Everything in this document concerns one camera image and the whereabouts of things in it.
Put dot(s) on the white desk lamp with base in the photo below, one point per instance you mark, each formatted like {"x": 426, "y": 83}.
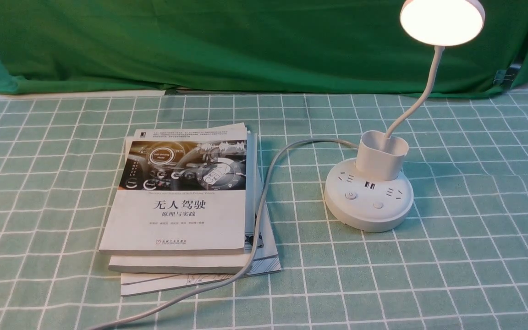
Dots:
{"x": 370, "y": 192}

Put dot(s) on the top white self-driving book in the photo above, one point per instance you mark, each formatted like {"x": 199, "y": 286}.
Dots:
{"x": 181, "y": 192}

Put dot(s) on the bottom thin white book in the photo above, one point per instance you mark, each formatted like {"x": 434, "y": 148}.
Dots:
{"x": 266, "y": 260}

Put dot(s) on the green backdrop cloth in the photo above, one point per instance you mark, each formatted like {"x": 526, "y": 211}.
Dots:
{"x": 271, "y": 46}

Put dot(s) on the green checkered tablecloth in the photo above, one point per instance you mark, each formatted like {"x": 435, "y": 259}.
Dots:
{"x": 459, "y": 261}

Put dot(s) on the metal binder clip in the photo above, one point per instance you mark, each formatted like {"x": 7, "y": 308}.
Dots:
{"x": 506, "y": 78}

